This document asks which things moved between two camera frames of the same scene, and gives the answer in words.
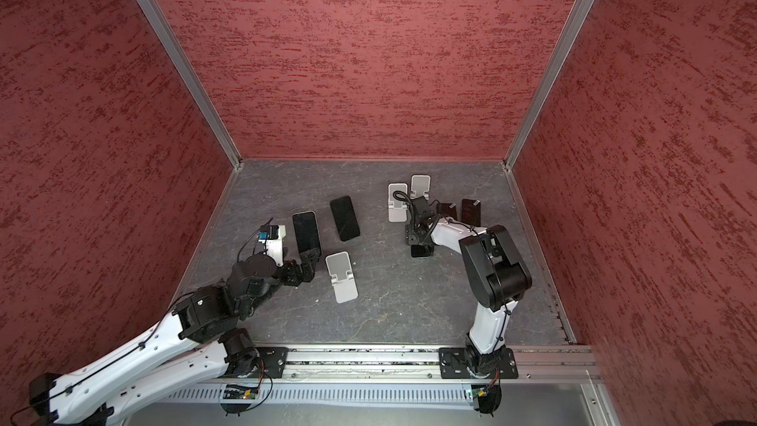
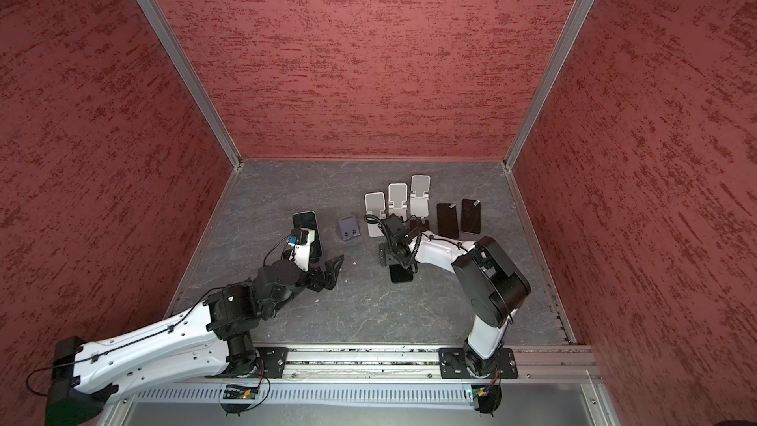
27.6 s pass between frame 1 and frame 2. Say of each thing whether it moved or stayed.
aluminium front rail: stayed
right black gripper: moved
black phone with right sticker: stayed
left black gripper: moved
